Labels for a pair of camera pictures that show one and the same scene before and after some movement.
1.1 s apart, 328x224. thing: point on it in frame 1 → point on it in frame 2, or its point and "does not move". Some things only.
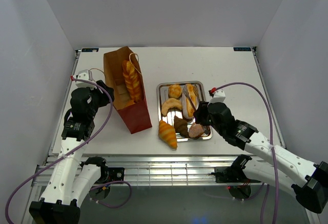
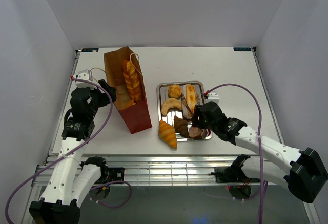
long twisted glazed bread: (132, 80) does not move
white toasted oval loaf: (190, 100) does not move
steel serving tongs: (187, 94) → (204, 131)
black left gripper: (105, 99) does not move
